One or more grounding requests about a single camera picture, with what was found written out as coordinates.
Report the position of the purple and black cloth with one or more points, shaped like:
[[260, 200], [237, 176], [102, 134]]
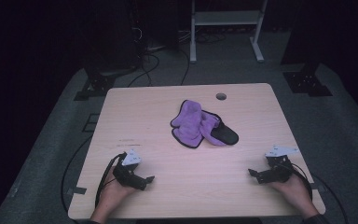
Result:
[[199, 124]]

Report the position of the black stand base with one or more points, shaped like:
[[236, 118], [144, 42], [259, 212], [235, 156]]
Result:
[[94, 87], [307, 83]]

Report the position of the white metal stand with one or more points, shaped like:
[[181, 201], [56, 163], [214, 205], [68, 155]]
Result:
[[223, 18]]

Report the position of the grey tape strip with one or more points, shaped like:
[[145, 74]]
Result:
[[77, 190], [317, 186]]

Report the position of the person's right hand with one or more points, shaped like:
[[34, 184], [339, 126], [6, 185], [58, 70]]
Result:
[[293, 194]]

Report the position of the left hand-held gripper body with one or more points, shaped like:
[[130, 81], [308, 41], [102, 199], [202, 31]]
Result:
[[125, 174]]

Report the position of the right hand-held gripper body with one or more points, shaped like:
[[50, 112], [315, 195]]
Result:
[[278, 169]]

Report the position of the person's left hand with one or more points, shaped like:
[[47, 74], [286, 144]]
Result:
[[113, 196]]

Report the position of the black tape floor marking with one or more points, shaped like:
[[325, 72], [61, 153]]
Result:
[[90, 123]]

